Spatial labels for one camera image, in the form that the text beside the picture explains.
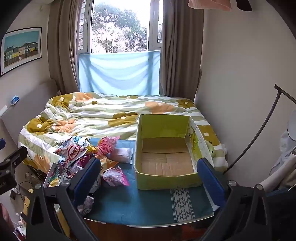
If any window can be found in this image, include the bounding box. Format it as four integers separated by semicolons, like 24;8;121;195
79;0;163;55

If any teal patterned mat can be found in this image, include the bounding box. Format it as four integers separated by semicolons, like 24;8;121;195
83;138;214;227

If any blue white snack packet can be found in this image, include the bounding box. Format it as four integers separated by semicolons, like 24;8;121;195
69;137;89;146

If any person's left hand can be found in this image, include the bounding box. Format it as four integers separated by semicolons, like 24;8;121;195
0;204;11;234

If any silver purple snack packet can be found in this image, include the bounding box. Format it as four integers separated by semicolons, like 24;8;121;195
77;176;102;216

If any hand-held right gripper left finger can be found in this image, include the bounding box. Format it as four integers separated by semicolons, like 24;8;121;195
27;157;102;241

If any gold yellow snack packet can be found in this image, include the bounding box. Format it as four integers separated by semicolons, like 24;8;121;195
86;138;99;156

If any red label white snack packet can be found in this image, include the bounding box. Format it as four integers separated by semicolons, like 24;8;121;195
55;142;87;166

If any brown curtain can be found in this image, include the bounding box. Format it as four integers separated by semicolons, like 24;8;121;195
159;0;204;101
47;0;94;95

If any translucent white snack packet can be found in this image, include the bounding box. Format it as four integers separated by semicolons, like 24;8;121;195
107;147;134;164

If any patterned white snack packet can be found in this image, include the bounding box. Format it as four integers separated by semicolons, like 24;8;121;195
43;162;70;188

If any framed wall poster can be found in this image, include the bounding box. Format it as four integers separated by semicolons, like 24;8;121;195
0;27;42;77

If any green cardboard box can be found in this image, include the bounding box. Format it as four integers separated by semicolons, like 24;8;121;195
134;113;214;190

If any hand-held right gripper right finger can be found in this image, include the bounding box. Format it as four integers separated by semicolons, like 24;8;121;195
197;158;270;241

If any floral striped blanket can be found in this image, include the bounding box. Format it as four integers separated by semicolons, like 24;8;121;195
18;91;228;173

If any light blue cloth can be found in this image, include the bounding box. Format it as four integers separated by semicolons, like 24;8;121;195
79;51;160;96

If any orange cake snack packet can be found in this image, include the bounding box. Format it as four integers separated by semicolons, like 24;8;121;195
98;156;119;172

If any black curved stand rod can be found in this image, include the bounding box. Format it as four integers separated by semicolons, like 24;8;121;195
222;84;296;174

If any white tube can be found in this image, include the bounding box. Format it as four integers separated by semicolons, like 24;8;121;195
260;160;296;193

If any pink white snack packet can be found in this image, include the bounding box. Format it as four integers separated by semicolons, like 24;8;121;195
102;167;130;187

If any pink towel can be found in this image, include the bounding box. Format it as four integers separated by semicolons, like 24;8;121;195
188;0;233;11

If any pink striped snack packet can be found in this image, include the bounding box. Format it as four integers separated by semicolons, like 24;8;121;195
97;136;121;160

